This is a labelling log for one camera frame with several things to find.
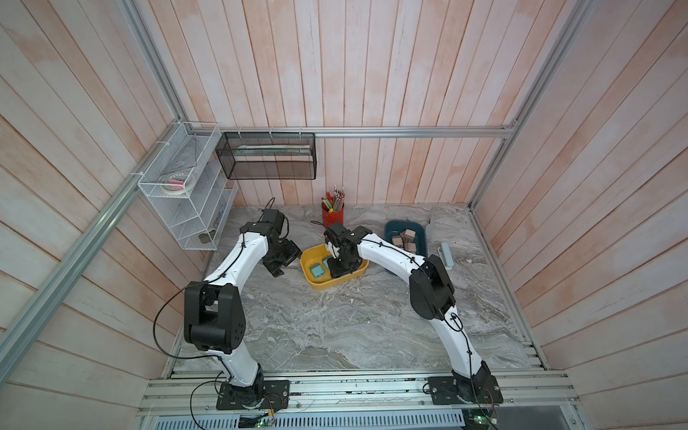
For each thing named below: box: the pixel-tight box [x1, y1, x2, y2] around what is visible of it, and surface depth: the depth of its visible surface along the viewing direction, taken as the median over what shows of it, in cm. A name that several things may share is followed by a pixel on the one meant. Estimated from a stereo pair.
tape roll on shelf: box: [161, 172, 188, 196], surface depth 75 cm
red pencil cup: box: [320, 184, 345, 229], surface depth 109 cm
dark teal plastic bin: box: [384, 219, 428, 258], surface depth 108 cm
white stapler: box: [437, 241, 456, 270], surface depth 102 cm
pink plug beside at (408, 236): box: [399, 228, 416, 243], surface depth 106 cm
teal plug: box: [309, 263, 325, 279], surface depth 99 cm
